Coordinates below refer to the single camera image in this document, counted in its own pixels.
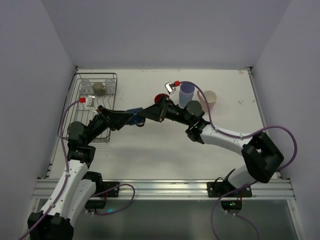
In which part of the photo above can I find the red mug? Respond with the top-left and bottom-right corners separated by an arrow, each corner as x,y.
154,93 -> 169,104

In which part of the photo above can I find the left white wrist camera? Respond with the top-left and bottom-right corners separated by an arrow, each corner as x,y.
85,95 -> 96,109

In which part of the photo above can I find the lavender plastic cup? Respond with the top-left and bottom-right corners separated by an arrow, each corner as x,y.
178,83 -> 195,108

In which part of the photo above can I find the clear glass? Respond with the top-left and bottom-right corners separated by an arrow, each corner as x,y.
104,78 -> 116,93
80,78 -> 92,91

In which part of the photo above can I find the dark blue mug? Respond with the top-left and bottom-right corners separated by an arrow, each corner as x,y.
125,107 -> 146,127

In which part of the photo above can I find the aluminium right side rail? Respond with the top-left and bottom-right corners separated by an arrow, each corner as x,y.
246,66 -> 283,180

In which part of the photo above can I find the aluminium rail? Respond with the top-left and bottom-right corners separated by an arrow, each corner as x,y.
32,178 -> 293,201
246,66 -> 283,180

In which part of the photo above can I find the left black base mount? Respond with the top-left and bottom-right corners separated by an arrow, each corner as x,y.
85,181 -> 120,213

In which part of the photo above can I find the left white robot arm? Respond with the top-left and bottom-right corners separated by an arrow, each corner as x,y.
27,105 -> 135,240

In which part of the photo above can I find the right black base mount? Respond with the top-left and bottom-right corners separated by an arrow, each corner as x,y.
206,177 -> 253,214

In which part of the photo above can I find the wire dish rack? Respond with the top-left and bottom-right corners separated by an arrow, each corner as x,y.
59,71 -> 118,140

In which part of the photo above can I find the aluminium front rail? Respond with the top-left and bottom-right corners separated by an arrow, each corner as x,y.
32,178 -> 293,201

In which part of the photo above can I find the olive green mug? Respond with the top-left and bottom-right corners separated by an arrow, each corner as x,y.
92,82 -> 106,96

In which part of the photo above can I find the pink mug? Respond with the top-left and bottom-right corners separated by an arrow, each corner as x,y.
197,90 -> 217,113

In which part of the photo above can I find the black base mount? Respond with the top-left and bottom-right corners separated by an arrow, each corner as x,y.
85,181 -> 120,213
206,177 -> 253,214

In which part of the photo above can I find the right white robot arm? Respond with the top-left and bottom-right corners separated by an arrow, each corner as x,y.
138,97 -> 284,195

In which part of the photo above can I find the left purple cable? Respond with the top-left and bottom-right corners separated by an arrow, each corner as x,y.
18,97 -> 87,240

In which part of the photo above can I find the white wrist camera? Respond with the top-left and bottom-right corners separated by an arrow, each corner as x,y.
164,82 -> 176,95
85,95 -> 96,109

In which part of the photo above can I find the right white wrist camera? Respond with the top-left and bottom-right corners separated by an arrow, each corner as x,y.
164,82 -> 176,95

